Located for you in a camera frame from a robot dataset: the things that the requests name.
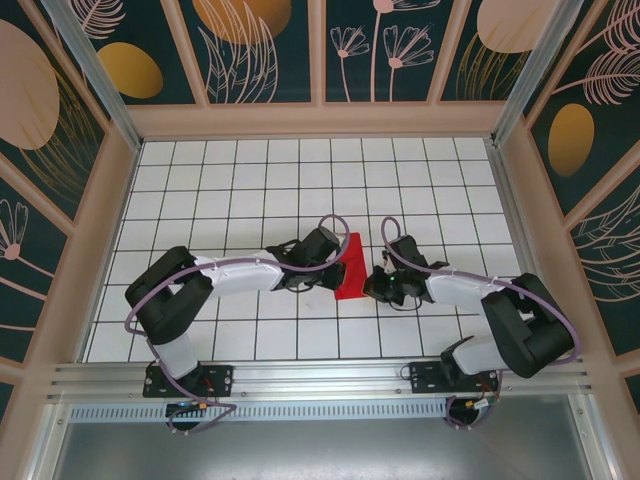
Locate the red cloth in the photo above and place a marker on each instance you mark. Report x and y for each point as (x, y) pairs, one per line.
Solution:
(356, 260)

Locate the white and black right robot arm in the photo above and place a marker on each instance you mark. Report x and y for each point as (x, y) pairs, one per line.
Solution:
(460, 287)

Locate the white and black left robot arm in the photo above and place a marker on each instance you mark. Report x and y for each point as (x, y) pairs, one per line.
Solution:
(240, 277)

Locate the grey metal sheet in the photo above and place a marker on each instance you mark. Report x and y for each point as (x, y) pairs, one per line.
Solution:
(320, 450)

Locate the aluminium mounting rail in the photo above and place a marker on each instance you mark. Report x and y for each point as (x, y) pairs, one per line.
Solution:
(320, 380)

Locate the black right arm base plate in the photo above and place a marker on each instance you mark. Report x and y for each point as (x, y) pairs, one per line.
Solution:
(425, 380)

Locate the aluminium table side rail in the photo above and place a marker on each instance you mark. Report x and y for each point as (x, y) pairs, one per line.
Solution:
(515, 225)

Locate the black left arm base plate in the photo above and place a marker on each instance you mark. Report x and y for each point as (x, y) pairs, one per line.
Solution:
(220, 380)

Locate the aluminium frame post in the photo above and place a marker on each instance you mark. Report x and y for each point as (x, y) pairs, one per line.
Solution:
(540, 65)
(95, 70)

